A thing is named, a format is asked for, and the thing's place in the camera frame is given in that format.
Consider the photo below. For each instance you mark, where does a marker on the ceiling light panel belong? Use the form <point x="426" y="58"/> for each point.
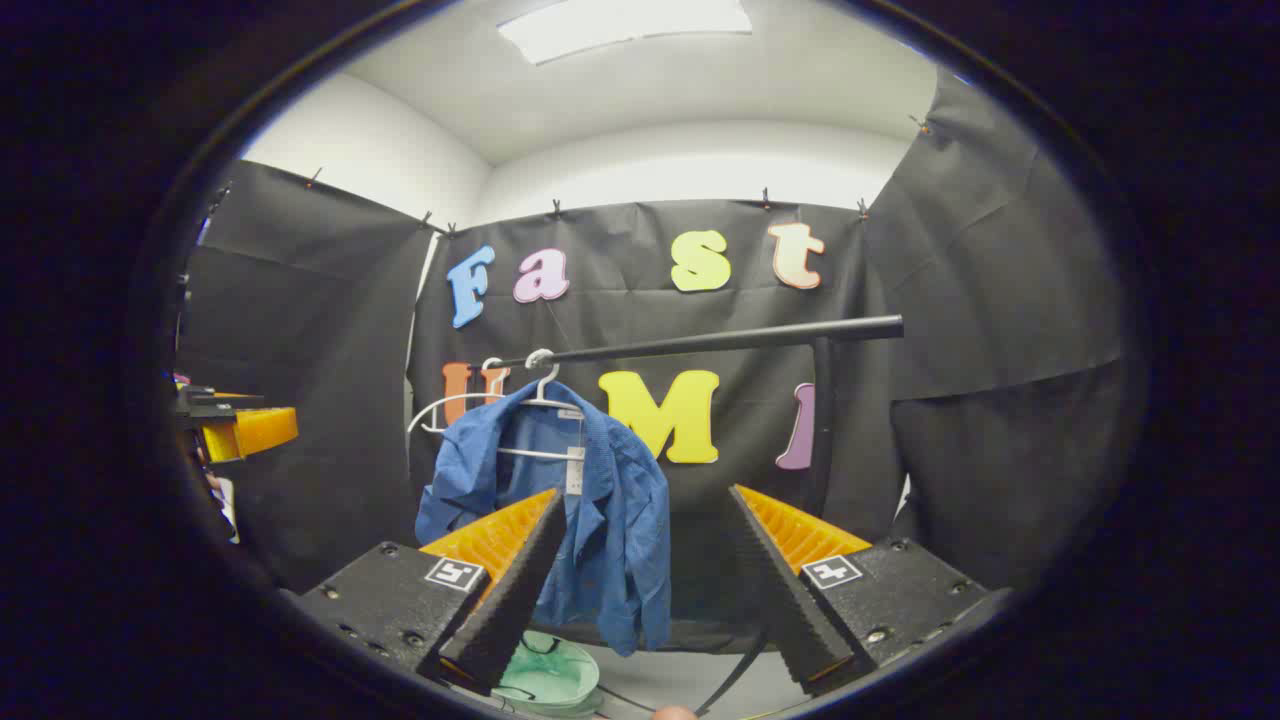
<point x="625" y="25"/>

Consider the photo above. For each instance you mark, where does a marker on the black backdrop cloth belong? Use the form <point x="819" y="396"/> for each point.
<point x="960" y="300"/>

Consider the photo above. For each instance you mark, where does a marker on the black clothes rack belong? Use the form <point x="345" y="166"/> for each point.
<point x="720" y="340"/>

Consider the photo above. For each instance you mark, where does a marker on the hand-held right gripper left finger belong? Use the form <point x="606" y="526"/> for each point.
<point x="515" y="590"/>

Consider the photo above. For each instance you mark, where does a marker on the white plastic clothes hanger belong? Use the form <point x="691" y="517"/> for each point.
<point x="546" y="378"/>
<point x="470" y="397"/>

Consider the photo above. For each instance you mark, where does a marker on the blue shirt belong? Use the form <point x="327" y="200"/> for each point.
<point x="620" y="520"/>

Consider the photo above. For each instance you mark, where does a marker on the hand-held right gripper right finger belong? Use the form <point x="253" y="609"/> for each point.
<point x="795" y="610"/>

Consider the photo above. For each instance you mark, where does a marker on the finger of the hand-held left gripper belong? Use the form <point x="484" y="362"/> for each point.
<point x="260" y="430"/>

